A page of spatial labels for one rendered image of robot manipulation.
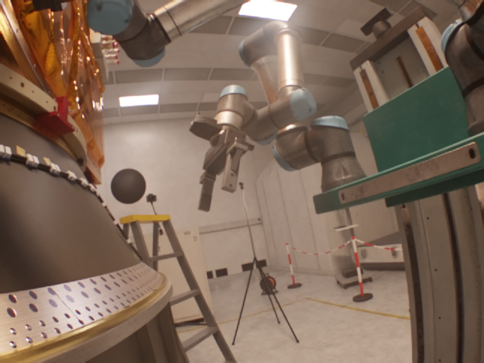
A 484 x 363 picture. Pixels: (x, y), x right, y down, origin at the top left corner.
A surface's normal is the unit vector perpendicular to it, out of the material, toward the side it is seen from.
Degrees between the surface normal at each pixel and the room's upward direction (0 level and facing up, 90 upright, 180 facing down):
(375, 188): 90
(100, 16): 179
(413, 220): 90
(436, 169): 90
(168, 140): 90
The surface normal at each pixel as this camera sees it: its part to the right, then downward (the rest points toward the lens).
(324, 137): -0.66, -0.02
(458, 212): -0.90, 0.09
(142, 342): -0.01, -0.18
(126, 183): 0.32, -0.24
